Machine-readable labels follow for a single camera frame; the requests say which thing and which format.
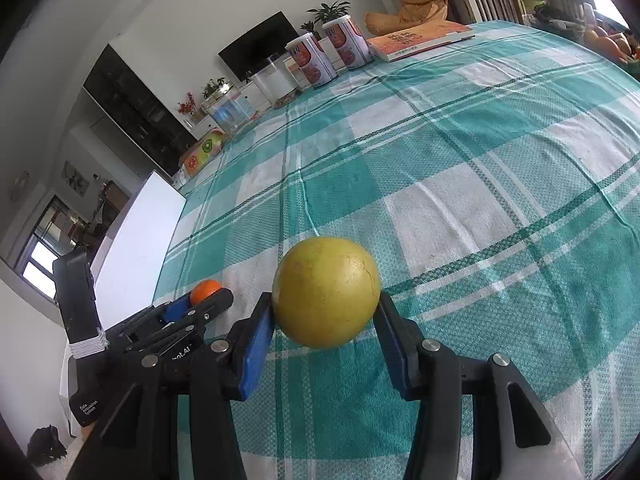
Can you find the small green plant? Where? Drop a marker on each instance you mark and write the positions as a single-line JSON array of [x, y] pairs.
[[214, 87]]

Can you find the clear plastic container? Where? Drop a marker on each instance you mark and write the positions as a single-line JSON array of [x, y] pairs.
[[230, 110]]

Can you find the printed label can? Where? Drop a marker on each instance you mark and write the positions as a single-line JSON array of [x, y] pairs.
[[312, 62], [347, 45]]

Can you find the window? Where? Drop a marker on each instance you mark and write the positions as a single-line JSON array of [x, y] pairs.
[[42, 260]]

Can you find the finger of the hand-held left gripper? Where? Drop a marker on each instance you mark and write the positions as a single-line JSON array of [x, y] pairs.
[[175, 310], [212, 302]]

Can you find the basket of mixed fruit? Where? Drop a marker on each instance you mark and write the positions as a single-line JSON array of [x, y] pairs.
[[610, 46]]

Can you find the clear plastic jar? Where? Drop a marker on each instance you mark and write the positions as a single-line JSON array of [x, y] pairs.
[[272, 82]]

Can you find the yellow-green citrus fruit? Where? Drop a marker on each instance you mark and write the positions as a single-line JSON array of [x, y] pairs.
[[325, 292]]

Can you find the green potted plant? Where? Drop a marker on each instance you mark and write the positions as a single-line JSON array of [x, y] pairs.
[[330, 11]]

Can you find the orange plush cushion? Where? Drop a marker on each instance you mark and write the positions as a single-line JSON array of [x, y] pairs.
[[410, 7]]

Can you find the red flower decoration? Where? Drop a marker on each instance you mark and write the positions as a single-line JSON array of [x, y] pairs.
[[187, 105]]

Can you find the black television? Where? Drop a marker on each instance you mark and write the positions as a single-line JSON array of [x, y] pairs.
[[257, 47]]

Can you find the orange book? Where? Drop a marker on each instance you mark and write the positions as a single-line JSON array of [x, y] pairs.
[[420, 39]]

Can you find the white panel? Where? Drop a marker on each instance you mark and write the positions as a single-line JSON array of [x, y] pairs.
[[140, 240]]

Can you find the black bag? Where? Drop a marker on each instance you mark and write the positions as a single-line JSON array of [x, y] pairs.
[[46, 445]]

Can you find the fruit-print cardboard box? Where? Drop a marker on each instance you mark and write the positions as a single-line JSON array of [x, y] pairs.
[[200, 155]]

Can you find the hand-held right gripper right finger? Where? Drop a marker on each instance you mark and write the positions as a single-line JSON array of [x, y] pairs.
[[387, 342]]

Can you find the small orange tangerine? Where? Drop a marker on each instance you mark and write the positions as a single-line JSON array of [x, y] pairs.
[[205, 291]]

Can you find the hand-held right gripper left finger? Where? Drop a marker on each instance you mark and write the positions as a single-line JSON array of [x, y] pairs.
[[255, 350]]

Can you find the dark wall cabinet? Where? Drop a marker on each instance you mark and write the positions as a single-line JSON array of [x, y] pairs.
[[135, 110]]

